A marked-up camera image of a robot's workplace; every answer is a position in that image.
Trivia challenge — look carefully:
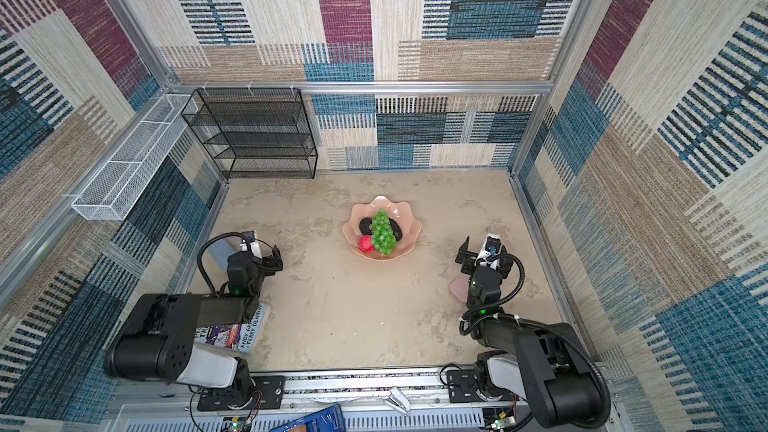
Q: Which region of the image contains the green grape bunch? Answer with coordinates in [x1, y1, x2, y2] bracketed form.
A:
[371, 209, 397, 256]

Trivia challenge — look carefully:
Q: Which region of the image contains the red apple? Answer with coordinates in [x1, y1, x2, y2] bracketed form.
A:
[359, 235, 375, 253]

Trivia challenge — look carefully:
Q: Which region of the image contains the dark avocado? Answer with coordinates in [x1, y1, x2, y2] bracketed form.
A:
[389, 219, 403, 241]
[359, 217, 373, 236]

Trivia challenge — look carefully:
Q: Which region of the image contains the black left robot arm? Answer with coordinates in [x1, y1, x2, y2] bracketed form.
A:
[103, 231, 285, 414]

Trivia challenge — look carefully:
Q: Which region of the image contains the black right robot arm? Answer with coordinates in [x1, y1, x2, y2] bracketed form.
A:
[438, 234, 611, 431]

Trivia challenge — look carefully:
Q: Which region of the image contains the pink scalloped fruit bowl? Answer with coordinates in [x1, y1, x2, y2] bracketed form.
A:
[342, 196, 422, 261]

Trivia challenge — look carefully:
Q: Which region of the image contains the pink rectangular case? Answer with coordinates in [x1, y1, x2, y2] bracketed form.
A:
[448, 275, 469, 304]

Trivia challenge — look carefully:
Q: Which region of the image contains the blue grey case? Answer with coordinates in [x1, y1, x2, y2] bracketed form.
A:
[208, 238, 239, 272]

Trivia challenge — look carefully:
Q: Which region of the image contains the colourful paperback book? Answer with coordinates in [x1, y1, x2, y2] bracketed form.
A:
[194, 304, 271, 354]

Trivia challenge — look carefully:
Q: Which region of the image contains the blue circuit board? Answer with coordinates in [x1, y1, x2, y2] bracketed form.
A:
[275, 405, 347, 432]

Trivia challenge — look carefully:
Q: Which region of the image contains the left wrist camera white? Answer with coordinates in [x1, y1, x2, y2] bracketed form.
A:
[240, 238, 262, 258]

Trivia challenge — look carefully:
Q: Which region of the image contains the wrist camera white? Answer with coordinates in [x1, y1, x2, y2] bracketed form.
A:
[476, 233, 502, 269]
[240, 238, 262, 258]

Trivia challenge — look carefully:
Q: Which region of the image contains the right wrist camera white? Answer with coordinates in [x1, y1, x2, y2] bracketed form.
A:
[476, 233, 502, 269]

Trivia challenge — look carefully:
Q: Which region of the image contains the black wire shelf rack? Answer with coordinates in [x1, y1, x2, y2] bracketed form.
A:
[181, 88, 318, 180]

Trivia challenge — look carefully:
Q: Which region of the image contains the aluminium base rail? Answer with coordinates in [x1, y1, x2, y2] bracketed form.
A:
[107, 361, 619, 432]

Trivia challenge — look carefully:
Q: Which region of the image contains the white clip on rail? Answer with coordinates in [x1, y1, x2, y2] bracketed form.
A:
[383, 387, 411, 415]

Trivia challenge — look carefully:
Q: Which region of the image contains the white wire mesh basket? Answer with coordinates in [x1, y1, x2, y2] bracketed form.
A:
[72, 94, 189, 221]

